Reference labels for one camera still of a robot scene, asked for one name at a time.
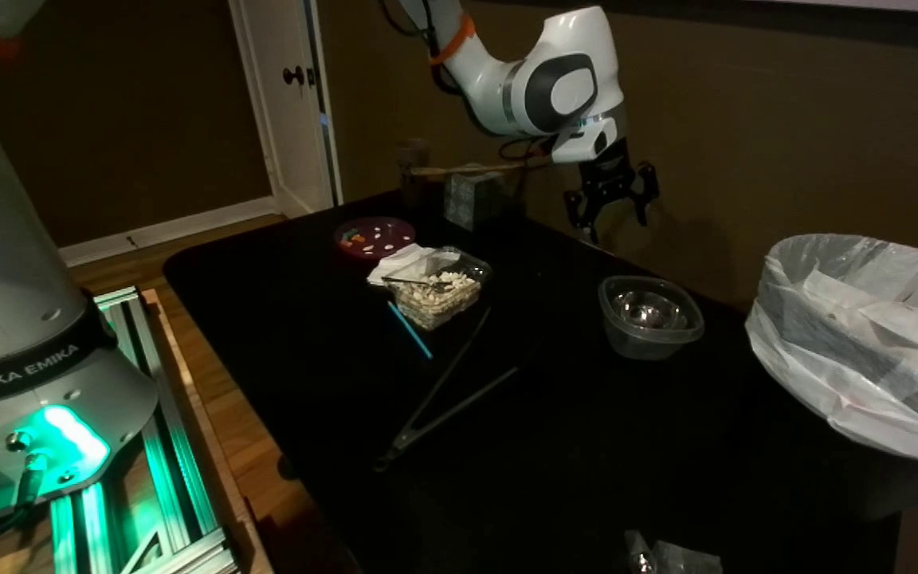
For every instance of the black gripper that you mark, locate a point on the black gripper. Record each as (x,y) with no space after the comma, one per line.
(606,175)

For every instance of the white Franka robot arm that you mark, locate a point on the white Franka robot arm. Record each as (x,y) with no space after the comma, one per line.
(14,298)

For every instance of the silver metal bowl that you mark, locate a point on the silver metal bowl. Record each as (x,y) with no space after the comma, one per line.
(651,310)

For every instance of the clear lunchbox with nuts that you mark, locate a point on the clear lunchbox with nuts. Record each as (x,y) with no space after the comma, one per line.
(439,291)

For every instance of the white paper napkin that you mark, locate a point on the white paper napkin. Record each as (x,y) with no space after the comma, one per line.
(401,261)

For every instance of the red plate with candies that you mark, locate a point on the red plate with candies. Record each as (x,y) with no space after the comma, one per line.
(367,238)

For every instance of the long metal tongs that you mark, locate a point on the long metal tongs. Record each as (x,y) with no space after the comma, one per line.
(449,403)

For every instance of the black bin with white liner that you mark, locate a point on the black bin with white liner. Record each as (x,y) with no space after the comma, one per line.
(874,339)

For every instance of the small clear candy bag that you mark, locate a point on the small clear candy bag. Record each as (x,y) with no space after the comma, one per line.
(668,555)

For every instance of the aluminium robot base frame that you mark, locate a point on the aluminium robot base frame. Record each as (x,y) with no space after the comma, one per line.
(143,499)

